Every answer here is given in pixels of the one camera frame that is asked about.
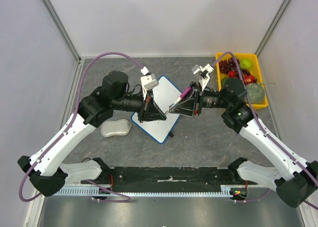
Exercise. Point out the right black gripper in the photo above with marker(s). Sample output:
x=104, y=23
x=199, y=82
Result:
x=196, y=101

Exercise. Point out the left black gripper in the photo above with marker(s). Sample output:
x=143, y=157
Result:
x=152, y=115

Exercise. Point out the white marker pen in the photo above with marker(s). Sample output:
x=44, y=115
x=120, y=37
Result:
x=175, y=103

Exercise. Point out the magenta marker cap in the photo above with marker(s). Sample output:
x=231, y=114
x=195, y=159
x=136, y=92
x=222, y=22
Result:
x=185, y=91

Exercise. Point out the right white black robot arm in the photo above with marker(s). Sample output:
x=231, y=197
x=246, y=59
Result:
x=292, y=177

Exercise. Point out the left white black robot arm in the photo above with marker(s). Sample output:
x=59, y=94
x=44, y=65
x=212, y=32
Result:
x=46, y=170

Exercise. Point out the blue framed whiteboard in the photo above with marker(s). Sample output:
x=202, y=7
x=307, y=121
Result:
x=164, y=95

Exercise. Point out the grey whiteboard eraser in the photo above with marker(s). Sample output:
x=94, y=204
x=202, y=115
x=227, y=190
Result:
x=120, y=127

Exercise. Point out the dark green lime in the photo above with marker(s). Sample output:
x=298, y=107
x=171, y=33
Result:
x=223, y=81

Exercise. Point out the dark red grape bunch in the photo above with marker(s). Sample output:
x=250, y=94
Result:
x=227, y=65

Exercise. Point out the red cherry cluster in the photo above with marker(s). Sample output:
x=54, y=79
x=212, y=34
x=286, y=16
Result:
x=246, y=75

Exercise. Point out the netted green melon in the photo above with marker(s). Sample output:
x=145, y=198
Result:
x=255, y=92

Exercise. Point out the light green apple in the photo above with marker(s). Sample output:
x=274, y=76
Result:
x=245, y=63

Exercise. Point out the yellow plastic bin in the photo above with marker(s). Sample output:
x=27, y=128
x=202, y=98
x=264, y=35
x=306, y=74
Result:
x=254, y=70

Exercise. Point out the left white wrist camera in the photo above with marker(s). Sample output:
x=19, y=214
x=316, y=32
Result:
x=148, y=81

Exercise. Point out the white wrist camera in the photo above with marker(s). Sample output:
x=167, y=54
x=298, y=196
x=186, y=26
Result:
x=148, y=81
x=203, y=74

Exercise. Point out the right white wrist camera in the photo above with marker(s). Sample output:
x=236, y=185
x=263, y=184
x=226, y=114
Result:
x=203, y=74

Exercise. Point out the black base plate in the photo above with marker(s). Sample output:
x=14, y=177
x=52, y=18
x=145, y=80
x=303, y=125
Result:
x=168, y=179

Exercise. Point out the right aluminium frame post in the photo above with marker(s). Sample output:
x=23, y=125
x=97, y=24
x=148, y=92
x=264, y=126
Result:
x=273, y=25

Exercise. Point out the aluminium frame post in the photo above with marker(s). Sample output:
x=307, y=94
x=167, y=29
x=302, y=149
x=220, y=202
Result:
x=61, y=29
x=273, y=25

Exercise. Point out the left aluminium frame post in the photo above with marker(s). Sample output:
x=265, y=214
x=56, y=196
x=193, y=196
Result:
x=61, y=29

